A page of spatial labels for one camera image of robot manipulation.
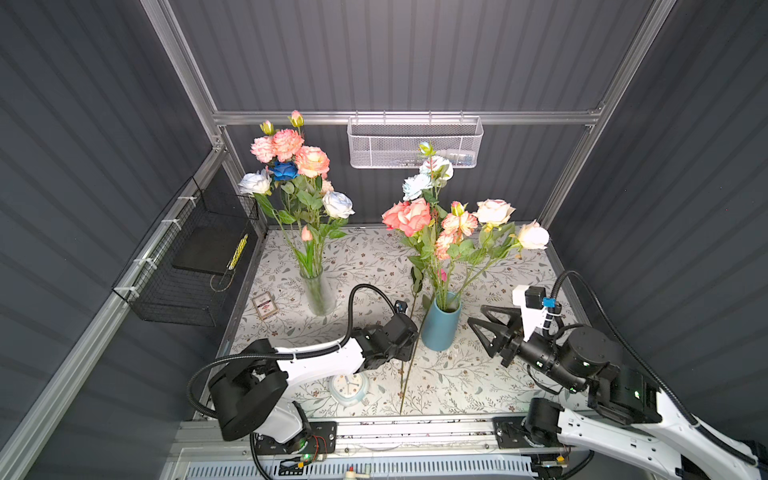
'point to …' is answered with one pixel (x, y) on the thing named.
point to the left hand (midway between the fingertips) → (406, 338)
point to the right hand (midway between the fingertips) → (479, 319)
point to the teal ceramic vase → (441, 325)
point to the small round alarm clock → (349, 389)
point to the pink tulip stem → (307, 238)
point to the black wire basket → (183, 270)
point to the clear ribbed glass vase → (319, 288)
